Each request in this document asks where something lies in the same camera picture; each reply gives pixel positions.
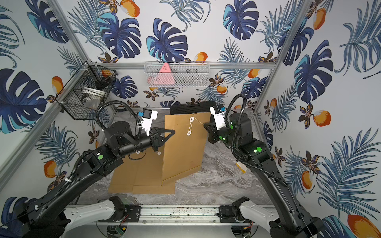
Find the black wire basket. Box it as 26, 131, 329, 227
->
55, 62, 118, 121

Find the white work glove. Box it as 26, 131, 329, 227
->
236, 162, 248, 174

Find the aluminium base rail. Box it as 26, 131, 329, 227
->
59, 204, 302, 226

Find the black round tape roll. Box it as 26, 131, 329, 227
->
116, 105, 127, 112

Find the brown kraft file bag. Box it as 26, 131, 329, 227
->
108, 157, 140, 193

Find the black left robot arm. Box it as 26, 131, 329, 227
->
13, 100, 175, 238

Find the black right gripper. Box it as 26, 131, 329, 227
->
204, 121, 241, 150

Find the clear wall shelf basket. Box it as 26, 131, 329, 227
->
144, 61, 210, 88

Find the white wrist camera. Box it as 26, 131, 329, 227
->
138, 108, 158, 136
210, 104, 227, 130

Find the black plastic tool case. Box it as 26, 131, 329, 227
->
170, 101, 217, 115

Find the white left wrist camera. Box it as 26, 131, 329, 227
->
138, 108, 158, 136

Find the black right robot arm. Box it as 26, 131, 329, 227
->
204, 94, 325, 238

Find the pink triangular item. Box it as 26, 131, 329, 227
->
147, 62, 176, 86

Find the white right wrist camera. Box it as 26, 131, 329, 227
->
210, 104, 227, 130

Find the brown file bag stack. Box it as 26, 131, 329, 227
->
162, 113, 211, 186

